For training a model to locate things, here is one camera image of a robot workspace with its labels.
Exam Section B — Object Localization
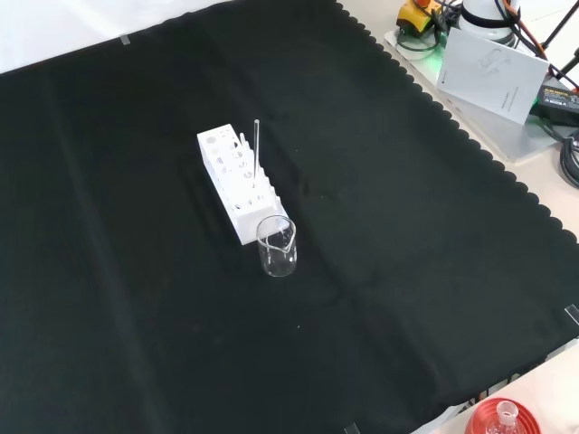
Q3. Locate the black power adapter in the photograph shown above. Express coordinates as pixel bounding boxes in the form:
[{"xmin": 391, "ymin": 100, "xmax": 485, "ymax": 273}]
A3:
[{"xmin": 533, "ymin": 84, "xmax": 579, "ymax": 128}]

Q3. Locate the black cable bundle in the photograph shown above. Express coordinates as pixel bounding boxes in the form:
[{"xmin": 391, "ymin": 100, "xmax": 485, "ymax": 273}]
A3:
[{"xmin": 559, "ymin": 128, "xmax": 579, "ymax": 189}]

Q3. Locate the black tripod leg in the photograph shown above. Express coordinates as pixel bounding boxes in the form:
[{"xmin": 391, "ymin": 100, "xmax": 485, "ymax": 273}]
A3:
[
  {"xmin": 548, "ymin": 44, "xmax": 579, "ymax": 91},
  {"xmin": 539, "ymin": 0, "xmax": 579, "ymax": 52}
]

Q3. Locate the white test tube rack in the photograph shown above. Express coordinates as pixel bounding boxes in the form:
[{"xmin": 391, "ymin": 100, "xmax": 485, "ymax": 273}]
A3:
[{"xmin": 196, "ymin": 124, "xmax": 290, "ymax": 247}]

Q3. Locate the black stop button cable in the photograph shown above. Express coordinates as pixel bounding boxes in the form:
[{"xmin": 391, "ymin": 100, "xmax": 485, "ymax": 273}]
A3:
[{"xmin": 396, "ymin": 8, "xmax": 456, "ymax": 52}]

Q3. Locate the pale board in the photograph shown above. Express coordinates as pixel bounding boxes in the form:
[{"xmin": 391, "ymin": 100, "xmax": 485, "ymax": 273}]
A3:
[{"xmin": 383, "ymin": 25, "xmax": 562, "ymax": 165}]

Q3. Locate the black bench cloth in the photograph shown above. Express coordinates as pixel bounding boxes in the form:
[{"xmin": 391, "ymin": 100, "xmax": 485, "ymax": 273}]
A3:
[{"xmin": 0, "ymin": 0, "xmax": 579, "ymax": 434}]

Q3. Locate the white printed booklet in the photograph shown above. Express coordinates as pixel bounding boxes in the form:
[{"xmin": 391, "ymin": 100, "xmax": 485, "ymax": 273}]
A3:
[{"xmin": 436, "ymin": 27, "xmax": 550, "ymax": 126}]

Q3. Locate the yellow stop button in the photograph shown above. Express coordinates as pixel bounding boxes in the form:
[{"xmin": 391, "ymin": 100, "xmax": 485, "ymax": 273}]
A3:
[{"xmin": 396, "ymin": 0, "xmax": 448, "ymax": 35}]

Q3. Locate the clear glass beaker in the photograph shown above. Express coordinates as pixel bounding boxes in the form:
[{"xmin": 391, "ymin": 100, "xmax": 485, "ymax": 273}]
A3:
[{"xmin": 255, "ymin": 215, "xmax": 298, "ymax": 278}]

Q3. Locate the clear glass flask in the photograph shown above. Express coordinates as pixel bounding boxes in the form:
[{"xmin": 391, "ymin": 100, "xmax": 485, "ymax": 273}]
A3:
[{"xmin": 486, "ymin": 401, "xmax": 519, "ymax": 434}]

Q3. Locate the orange cable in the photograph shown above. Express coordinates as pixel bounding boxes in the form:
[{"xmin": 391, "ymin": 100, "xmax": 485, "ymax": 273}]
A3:
[{"xmin": 508, "ymin": 0, "xmax": 549, "ymax": 61}]

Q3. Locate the red ribbed round holder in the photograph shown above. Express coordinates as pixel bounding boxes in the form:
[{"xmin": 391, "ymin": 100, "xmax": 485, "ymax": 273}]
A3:
[{"xmin": 465, "ymin": 396, "xmax": 542, "ymax": 434}]

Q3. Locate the clear glass rod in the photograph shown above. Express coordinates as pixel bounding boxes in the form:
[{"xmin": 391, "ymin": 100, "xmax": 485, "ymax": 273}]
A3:
[{"xmin": 252, "ymin": 118, "xmax": 261, "ymax": 180}]

